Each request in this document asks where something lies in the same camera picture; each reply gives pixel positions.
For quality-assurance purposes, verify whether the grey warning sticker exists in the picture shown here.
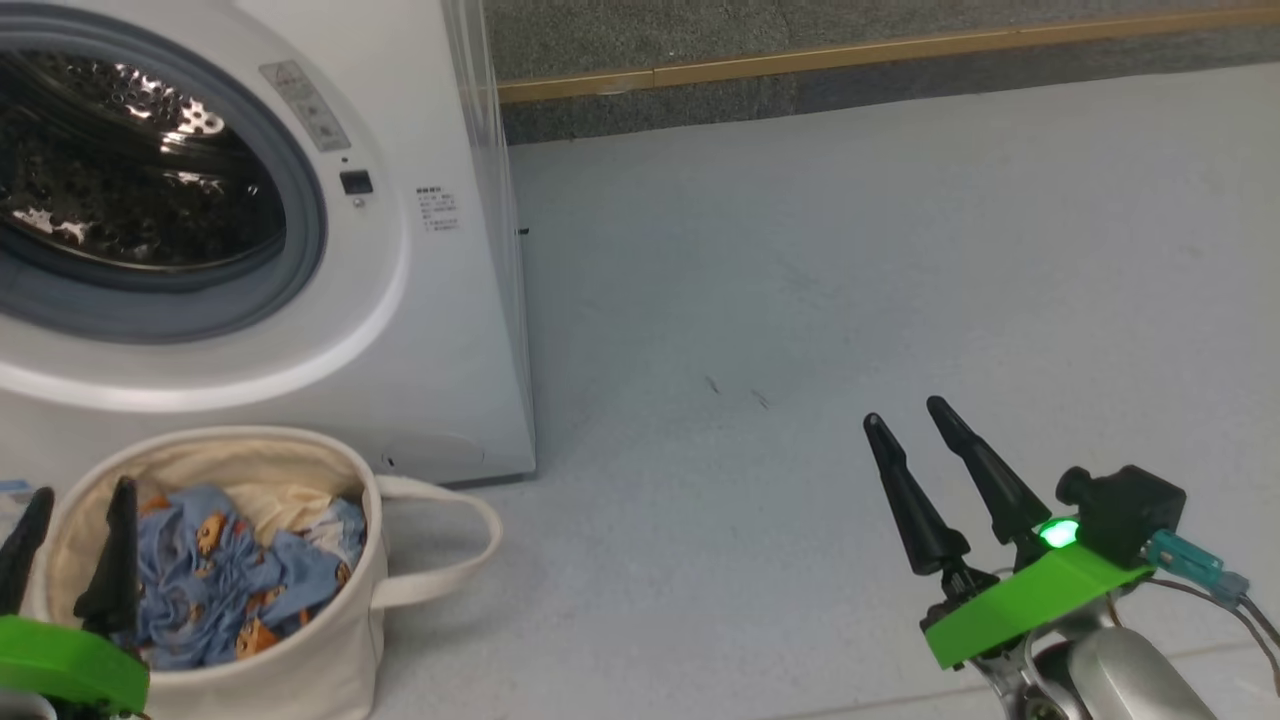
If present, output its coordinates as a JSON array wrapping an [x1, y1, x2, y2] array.
[[259, 60, 352, 153]]

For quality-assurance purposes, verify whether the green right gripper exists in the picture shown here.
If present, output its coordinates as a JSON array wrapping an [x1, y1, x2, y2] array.
[[863, 396, 1154, 672]]

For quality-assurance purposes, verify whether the cream canvas laundry basket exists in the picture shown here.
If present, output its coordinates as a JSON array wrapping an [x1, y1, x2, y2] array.
[[20, 427, 503, 720]]

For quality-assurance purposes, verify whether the black text notice sticker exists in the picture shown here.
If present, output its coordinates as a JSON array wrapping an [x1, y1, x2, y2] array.
[[415, 185, 461, 234]]

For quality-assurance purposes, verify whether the white filter access cover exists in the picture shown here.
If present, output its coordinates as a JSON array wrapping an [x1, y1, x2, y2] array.
[[380, 430, 489, 479]]

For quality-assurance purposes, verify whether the blue cartoon print garment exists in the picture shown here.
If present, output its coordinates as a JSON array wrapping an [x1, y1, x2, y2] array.
[[128, 486, 368, 671]]

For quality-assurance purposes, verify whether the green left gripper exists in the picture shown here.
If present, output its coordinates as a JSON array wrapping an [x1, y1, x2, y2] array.
[[0, 476, 151, 720]]

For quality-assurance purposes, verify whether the pale yellow cream garment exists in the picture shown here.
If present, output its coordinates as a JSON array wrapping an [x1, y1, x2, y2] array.
[[232, 484, 338, 533]]

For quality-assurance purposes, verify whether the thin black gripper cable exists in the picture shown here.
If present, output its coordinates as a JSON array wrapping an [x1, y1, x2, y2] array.
[[1140, 575, 1280, 696]]

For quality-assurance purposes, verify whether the teal camera cable connector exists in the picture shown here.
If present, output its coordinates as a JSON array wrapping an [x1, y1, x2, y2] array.
[[1143, 529, 1252, 603]]

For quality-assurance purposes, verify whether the white front-load washing machine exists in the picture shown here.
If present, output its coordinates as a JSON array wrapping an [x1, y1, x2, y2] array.
[[0, 0, 537, 493]]

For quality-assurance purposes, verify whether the perforated steel washer drum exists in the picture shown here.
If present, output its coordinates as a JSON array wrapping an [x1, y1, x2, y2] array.
[[0, 50, 287, 271]]

